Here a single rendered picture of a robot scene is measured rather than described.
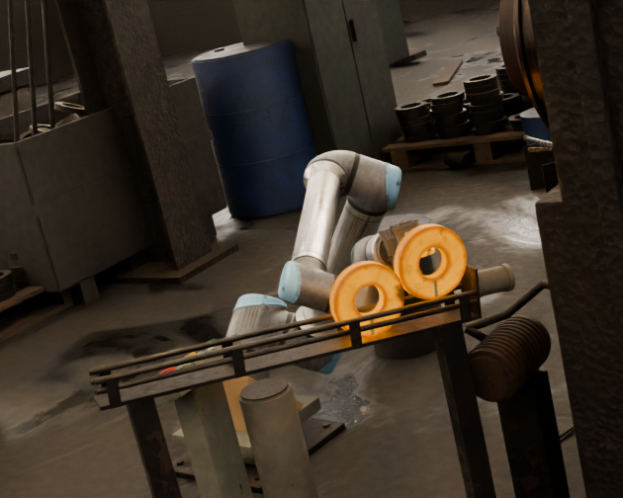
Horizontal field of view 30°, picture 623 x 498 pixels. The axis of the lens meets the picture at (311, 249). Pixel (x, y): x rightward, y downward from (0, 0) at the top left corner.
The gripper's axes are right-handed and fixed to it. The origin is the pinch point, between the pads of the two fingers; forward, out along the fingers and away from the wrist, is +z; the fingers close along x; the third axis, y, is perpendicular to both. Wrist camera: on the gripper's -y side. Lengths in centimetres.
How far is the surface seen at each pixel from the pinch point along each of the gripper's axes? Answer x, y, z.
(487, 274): 11.5, -8.3, -1.0
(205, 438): -50, -25, -37
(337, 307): -22.1, -4.6, 0.1
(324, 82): 117, 86, -357
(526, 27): 32, 38, 10
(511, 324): 18.5, -21.5, -12.4
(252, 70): 81, 102, -354
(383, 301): -12.1, -6.6, -1.2
